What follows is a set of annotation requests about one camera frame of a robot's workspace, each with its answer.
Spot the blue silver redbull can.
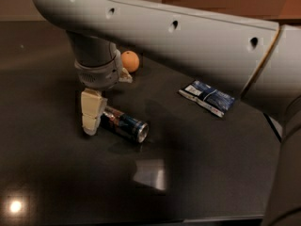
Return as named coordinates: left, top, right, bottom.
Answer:
left=101, top=106, right=149, bottom=143

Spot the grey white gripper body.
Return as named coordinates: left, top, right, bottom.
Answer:
left=74, top=50, right=122, bottom=90

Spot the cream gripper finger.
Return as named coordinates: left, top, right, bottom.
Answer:
left=81, top=89, right=107, bottom=136
left=119, top=68, right=133, bottom=83

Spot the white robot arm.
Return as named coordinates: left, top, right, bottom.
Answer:
left=33, top=0, right=301, bottom=226

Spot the blue white chip bag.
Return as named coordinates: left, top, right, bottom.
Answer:
left=178, top=80, right=235, bottom=118

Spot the orange fruit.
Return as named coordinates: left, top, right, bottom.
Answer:
left=121, top=51, right=139, bottom=73

